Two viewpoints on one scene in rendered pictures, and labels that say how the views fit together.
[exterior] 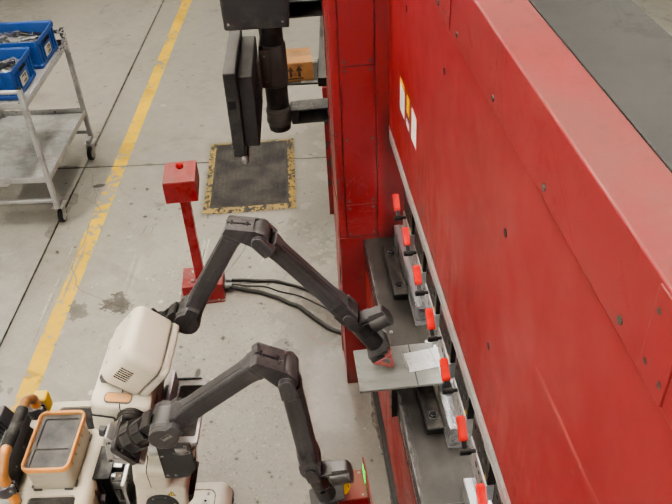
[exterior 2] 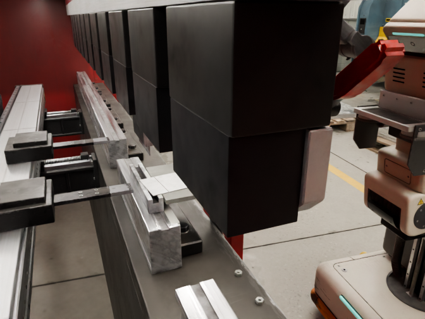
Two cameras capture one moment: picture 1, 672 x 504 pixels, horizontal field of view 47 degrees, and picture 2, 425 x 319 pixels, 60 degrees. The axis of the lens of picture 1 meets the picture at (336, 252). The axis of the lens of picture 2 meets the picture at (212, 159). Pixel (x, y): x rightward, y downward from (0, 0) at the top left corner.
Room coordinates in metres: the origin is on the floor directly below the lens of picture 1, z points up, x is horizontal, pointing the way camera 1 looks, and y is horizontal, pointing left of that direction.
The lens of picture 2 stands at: (2.46, -0.42, 1.33)
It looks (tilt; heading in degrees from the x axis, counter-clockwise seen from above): 21 degrees down; 162
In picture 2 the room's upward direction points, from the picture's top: straight up
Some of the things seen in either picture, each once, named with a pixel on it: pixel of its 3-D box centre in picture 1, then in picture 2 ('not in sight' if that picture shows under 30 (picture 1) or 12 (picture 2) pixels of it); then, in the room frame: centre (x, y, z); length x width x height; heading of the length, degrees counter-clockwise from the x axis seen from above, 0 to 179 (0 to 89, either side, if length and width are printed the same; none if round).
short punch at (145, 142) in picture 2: not in sight; (142, 125); (1.74, -0.32, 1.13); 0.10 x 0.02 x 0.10; 4
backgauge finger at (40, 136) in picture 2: not in sight; (60, 142); (1.42, -0.51, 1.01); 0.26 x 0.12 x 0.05; 94
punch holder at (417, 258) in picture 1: (430, 255); (173, 75); (1.97, -0.31, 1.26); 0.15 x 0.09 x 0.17; 4
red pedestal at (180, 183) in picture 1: (191, 233); not in sight; (3.32, 0.76, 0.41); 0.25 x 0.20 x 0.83; 94
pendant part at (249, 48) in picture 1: (245, 90); not in sight; (2.91, 0.33, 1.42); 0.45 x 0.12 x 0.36; 1
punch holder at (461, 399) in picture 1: (475, 395); (110, 45); (1.37, -0.34, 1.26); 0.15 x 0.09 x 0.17; 4
